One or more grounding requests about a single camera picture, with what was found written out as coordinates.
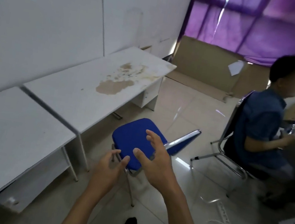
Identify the white paper sheet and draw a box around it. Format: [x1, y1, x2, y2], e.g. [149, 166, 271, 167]
[226, 59, 245, 78]

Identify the plain white desk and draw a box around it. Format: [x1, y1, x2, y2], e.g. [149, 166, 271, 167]
[0, 84, 92, 224]

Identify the blue padded metal chair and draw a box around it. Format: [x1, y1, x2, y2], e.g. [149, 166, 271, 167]
[101, 113, 202, 216]

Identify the white power strip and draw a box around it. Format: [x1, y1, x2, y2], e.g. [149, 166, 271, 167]
[213, 200, 244, 224]

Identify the person's left forearm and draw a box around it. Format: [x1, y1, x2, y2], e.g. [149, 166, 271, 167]
[57, 183, 109, 224]

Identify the grey handheld device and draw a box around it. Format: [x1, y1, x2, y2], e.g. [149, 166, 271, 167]
[279, 119, 295, 142]

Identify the large brown cardboard sheet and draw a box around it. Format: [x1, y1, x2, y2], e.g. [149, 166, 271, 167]
[163, 33, 277, 110]

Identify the blue chair with chrome frame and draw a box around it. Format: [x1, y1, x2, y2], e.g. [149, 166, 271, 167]
[188, 82, 270, 188]

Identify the stained white desk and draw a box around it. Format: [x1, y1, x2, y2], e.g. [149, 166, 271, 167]
[10, 29, 179, 185]

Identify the person's right forearm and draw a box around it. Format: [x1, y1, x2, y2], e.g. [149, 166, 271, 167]
[156, 187, 219, 224]

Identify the person's left hand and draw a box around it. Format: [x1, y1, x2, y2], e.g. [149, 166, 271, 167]
[87, 146, 132, 196]

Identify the purple curtain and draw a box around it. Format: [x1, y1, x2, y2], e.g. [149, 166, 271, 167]
[176, 0, 295, 71]

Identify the person's right hand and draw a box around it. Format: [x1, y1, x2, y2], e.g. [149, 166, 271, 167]
[126, 128, 189, 200]

